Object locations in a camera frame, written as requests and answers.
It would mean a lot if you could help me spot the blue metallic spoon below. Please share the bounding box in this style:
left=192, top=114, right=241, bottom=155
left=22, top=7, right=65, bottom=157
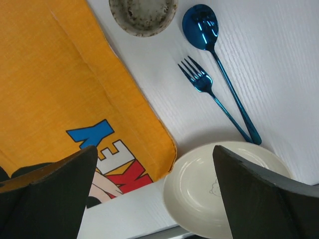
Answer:
left=182, top=4, right=262, bottom=145

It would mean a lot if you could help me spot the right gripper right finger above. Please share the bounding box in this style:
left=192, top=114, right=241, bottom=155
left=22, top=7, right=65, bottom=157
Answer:
left=212, top=145, right=319, bottom=239

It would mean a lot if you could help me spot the cream ceramic plate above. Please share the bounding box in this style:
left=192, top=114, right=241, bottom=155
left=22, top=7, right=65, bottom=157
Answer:
left=163, top=141, right=292, bottom=239

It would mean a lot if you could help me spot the orange Mickey Mouse placemat cloth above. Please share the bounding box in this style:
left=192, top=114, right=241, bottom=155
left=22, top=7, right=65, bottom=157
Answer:
left=0, top=0, right=177, bottom=208

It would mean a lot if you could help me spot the small speckled grey cup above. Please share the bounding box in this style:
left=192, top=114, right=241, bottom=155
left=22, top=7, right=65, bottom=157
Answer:
left=109, top=0, right=178, bottom=37

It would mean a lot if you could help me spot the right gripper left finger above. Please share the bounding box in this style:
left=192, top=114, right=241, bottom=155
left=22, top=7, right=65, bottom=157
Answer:
left=0, top=146, right=98, bottom=239

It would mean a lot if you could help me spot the blue metallic fork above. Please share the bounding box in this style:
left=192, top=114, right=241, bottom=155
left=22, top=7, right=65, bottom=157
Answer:
left=178, top=56, right=253, bottom=143

